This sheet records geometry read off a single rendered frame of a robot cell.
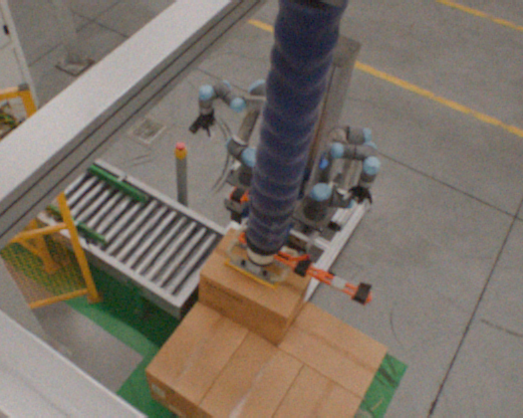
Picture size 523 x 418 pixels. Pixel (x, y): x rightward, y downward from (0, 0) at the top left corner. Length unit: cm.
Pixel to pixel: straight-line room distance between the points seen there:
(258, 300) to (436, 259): 208
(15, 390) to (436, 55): 648
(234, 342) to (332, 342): 63
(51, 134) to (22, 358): 51
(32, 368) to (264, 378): 287
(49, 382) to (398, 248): 432
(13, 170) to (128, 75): 30
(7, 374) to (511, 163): 553
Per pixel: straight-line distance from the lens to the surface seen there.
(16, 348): 58
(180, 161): 379
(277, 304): 314
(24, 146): 98
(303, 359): 346
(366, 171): 263
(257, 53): 626
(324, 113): 306
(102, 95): 104
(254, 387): 336
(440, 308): 457
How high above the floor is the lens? 372
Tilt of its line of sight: 55 degrees down
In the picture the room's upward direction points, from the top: 2 degrees clockwise
